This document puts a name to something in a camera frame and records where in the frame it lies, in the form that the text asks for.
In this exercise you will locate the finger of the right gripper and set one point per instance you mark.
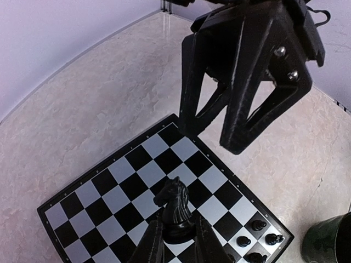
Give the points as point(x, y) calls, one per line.
point(209, 58)

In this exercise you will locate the right aluminium corner post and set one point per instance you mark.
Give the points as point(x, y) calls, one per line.
point(166, 6)

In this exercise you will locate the black chess pawn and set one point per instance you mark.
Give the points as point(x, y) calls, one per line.
point(258, 225)

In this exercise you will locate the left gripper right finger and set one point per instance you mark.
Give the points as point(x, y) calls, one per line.
point(207, 246)

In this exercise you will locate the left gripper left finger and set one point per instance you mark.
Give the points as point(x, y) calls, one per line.
point(151, 247)

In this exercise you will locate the dark green mug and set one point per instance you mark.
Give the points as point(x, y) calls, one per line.
point(328, 241)

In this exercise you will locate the black chess knight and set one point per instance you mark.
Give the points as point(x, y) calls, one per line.
point(176, 215)

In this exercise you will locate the black chess piece corner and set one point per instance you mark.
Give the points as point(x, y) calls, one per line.
point(272, 239)

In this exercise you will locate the black grey chess board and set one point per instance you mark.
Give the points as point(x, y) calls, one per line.
point(102, 215)

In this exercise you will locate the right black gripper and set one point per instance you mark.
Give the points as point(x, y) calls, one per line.
point(279, 45)

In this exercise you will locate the black chess piece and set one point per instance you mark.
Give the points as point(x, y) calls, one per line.
point(243, 241)

